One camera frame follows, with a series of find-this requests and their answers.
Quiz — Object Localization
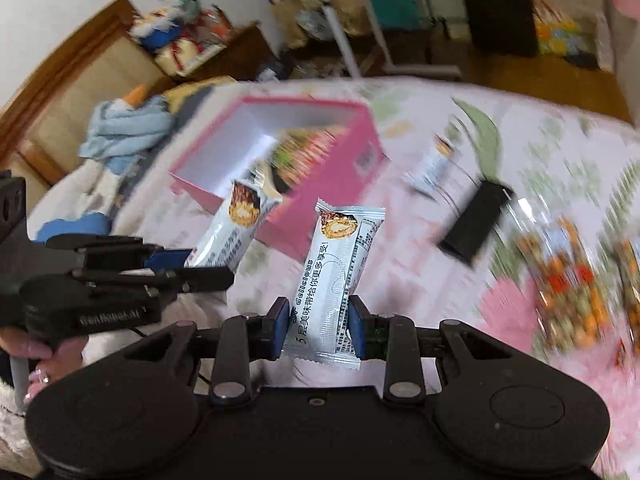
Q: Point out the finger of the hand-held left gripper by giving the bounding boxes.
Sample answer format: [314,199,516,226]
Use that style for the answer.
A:
[72,266,236,297]
[45,233,195,272]

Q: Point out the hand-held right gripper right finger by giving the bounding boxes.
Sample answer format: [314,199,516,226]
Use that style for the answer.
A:
[347,295,516,403]

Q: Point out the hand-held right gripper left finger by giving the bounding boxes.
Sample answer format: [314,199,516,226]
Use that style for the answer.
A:
[125,296,292,407]

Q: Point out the white wafer packet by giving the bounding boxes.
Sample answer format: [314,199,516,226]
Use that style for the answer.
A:
[284,198,387,371]
[404,135,459,199]
[184,160,284,269]

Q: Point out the instant noodle packet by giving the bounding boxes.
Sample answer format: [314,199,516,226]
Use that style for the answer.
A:
[265,127,352,196]

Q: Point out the pink cardboard box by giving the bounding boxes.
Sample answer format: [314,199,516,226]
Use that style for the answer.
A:
[169,95,387,262]

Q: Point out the person's left hand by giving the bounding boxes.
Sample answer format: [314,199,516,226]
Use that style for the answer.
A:
[0,327,88,406]

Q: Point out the light blue cloth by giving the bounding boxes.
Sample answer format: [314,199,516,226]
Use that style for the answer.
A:
[79,95,176,174]

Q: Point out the black cracker packet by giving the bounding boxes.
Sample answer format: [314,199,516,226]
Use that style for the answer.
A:
[438,180,516,267]

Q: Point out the yellow cloth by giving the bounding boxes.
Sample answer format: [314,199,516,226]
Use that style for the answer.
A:
[162,76,238,111]

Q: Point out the wooden headboard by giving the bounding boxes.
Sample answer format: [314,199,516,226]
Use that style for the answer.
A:
[0,0,166,187]

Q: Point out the cream bag with red ribbon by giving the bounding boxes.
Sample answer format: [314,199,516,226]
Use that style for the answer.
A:
[152,35,227,79]

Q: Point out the clear coated peanut bag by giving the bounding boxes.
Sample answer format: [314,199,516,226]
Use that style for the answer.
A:
[514,215,612,357]
[612,237,640,332]

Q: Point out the wooden bedside cabinet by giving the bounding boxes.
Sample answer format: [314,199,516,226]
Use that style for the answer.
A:
[190,20,281,84]

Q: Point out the floral bed sheet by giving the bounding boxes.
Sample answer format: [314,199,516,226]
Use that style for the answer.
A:
[25,77,640,480]

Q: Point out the black suitcase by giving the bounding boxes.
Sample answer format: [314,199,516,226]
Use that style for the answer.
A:
[456,0,541,59]

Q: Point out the colourful paper bag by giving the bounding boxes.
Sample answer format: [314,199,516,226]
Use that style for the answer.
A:
[532,0,594,59]

